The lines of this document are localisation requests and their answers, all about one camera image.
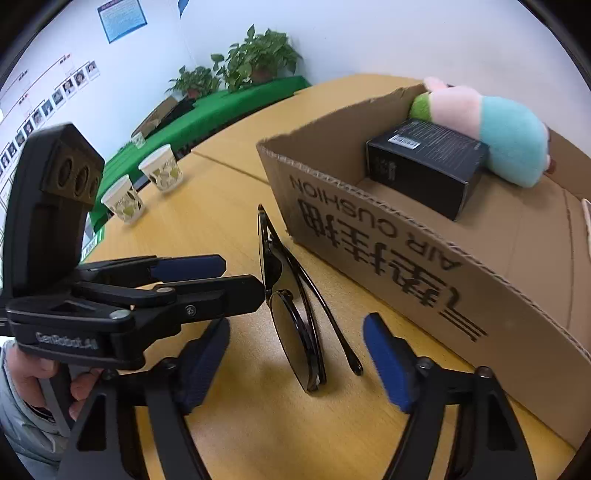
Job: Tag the pale flat object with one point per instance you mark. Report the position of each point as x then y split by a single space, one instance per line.
587 226

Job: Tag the large potted plant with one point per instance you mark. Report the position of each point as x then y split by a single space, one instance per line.
258 50

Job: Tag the black sunglasses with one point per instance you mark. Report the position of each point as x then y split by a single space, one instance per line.
295 341

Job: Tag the green tablecloth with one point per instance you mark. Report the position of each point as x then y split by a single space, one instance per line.
221 110

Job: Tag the photo chart wall poster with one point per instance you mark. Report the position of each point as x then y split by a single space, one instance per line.
51 104

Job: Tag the pastel plush toy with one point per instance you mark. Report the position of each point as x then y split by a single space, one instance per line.
508 134

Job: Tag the blue wall poster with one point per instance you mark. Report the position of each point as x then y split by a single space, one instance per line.
121 18
183 4

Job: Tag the person's left hand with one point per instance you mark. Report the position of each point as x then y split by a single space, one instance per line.
30 383

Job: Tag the small potted plant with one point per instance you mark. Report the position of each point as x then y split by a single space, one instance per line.
196 81

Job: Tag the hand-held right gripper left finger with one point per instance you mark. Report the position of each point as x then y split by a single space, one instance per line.
203 364

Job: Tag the large cardboard box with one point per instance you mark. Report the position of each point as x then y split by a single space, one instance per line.
415 277

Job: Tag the small cardboard box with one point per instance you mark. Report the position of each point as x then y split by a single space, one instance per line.
154 117

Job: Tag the wooden desktop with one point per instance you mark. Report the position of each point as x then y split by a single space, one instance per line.
221 221

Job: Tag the person's left forearm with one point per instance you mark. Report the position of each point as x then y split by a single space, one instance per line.
18 424

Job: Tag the leaf print paper cup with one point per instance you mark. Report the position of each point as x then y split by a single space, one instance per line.
123 203
138 139
161 170

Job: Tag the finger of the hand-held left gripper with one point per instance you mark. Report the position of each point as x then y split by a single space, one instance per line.
184 266
198 297

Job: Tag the black product box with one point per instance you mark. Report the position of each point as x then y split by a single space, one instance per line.
425 170

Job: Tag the black bag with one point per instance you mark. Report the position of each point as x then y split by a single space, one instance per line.
181 110

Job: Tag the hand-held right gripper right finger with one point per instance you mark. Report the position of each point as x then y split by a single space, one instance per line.
385 364

